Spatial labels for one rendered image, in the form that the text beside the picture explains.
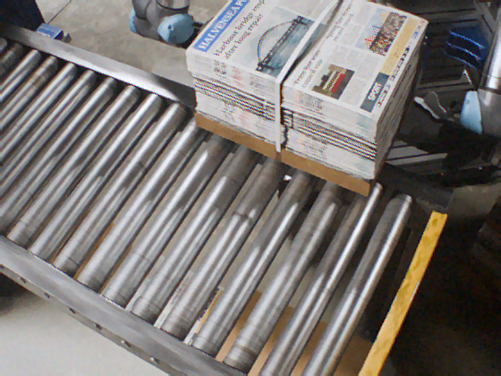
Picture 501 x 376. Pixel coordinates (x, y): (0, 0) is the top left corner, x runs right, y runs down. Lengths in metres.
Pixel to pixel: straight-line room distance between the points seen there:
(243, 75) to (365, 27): 0.25
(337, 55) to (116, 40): 1.79
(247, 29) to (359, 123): 0.28
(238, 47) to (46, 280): 0.56
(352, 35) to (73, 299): 0.70
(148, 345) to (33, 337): 1.04
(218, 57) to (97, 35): 1.79
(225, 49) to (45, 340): 1.27
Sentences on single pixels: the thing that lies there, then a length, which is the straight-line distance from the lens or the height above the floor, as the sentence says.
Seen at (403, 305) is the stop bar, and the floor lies 0.82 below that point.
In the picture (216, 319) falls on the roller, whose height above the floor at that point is 0.80.
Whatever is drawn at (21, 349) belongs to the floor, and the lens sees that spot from 2.04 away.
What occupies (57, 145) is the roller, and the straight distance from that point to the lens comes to 1.31.
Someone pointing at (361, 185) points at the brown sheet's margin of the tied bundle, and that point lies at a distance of 1.10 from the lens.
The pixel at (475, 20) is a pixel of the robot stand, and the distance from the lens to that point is 1.69.
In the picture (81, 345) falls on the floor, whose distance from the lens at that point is 1.96.
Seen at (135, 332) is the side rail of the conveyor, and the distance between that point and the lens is 1.04.
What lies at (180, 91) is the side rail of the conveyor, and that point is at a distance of 1.31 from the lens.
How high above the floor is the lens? 1.76
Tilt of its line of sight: 57 degrees down
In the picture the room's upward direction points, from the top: 7 degrees counter-clockwise
